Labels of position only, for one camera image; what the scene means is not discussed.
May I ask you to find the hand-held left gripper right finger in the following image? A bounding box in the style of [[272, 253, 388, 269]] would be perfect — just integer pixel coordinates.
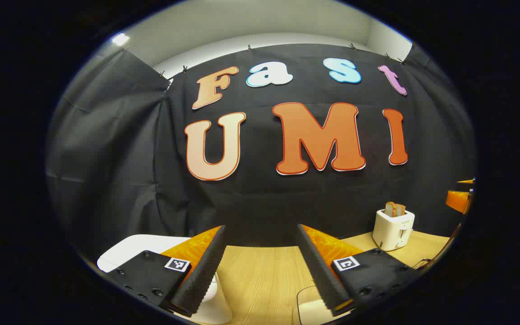
[[297, 224, 423, 316]]

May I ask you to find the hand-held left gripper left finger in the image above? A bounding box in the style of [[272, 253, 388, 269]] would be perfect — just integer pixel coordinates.
[[107, 225, 228, 318]]

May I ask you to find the metal wire chopstick holder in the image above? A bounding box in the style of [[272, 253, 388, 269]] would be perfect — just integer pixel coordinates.
[[413, 253, 443, 271]]

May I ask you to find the white rice cooker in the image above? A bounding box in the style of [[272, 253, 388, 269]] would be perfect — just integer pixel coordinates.
[[97, 234, 233, 325]]

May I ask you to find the clear plastic container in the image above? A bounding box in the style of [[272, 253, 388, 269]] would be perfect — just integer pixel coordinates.
[[295, 284, 355, 325]]

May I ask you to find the white toaster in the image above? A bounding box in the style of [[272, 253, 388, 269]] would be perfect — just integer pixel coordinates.
[[372, 209, 415, 251]]

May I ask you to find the black backdrop cloth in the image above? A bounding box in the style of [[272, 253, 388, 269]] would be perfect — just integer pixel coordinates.
[[46, 44, 476, 262]]

